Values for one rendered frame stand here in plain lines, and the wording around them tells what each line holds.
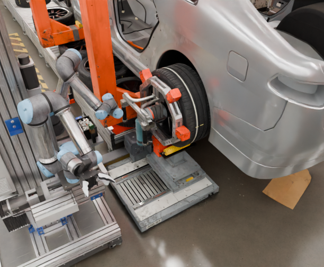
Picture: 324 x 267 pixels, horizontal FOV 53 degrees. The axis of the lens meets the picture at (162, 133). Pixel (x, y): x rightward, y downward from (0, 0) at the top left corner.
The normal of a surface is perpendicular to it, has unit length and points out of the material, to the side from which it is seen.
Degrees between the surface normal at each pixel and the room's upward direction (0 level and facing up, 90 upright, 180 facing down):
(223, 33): 78
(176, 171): 0
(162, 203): 0
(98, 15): 90
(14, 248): 0
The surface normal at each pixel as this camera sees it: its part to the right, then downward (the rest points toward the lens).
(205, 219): 0.00, -0.76
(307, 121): 0.03, 0.63
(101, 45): 0.53, 0.55
